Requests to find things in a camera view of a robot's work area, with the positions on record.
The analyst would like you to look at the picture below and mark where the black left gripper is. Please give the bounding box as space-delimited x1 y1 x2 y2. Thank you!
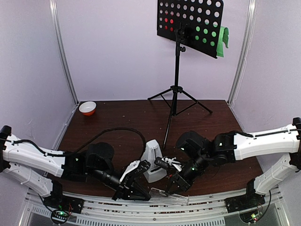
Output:
87 167 151 202

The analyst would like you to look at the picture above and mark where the clear metronome cover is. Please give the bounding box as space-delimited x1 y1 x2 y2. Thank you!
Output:
149 187 189 205

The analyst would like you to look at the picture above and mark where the white metronome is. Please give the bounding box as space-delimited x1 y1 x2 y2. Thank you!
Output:
141 139 167 183

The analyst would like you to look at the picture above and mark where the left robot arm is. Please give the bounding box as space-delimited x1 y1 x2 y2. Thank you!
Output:
0 125 151 209

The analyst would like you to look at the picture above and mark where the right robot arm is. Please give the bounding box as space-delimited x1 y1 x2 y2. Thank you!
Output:
166 117 301 208

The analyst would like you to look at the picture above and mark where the left circuit board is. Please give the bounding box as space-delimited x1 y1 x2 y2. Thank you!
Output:
50 210 70 225

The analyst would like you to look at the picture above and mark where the circuit board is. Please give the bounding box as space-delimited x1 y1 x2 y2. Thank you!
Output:
50 210 70 225
239 209 266 225

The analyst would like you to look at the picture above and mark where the right circuit board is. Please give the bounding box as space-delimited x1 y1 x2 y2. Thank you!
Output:
239 209 266 225

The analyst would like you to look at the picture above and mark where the orange white bowl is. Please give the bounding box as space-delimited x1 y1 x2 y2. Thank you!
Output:
79 101 96 116

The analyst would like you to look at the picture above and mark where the green cloth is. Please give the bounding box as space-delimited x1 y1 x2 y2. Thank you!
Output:
216 26 229 57

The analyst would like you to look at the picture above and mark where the black music stand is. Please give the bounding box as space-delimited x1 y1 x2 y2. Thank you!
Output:
148 0 224 148

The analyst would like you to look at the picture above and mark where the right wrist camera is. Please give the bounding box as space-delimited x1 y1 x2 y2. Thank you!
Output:
154 157 182 172

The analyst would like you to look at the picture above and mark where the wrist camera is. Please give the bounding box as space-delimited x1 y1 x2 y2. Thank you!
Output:
154 157 182 172
119 160 151 182

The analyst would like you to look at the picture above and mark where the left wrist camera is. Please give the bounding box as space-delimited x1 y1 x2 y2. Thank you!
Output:
119 160 151 182

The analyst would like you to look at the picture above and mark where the aluminium front rail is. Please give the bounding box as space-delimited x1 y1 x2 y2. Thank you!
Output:
23 188 283 226

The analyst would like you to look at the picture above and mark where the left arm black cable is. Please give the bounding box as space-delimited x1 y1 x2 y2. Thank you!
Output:
63 127 146 163

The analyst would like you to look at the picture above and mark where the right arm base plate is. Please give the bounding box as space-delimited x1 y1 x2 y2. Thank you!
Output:
224 194 265 213

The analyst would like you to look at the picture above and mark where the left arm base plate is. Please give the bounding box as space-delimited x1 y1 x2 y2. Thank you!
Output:
43 196 84 214

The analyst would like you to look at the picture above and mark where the right aluminium frame post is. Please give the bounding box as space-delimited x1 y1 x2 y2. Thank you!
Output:
228 0 258 108

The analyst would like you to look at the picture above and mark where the aluminium frame post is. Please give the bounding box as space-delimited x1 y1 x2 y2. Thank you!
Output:
49 0 79 105
228 0 258 108

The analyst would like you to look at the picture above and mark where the left aluminium frame post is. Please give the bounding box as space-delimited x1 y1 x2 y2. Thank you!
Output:
49 0 79 105

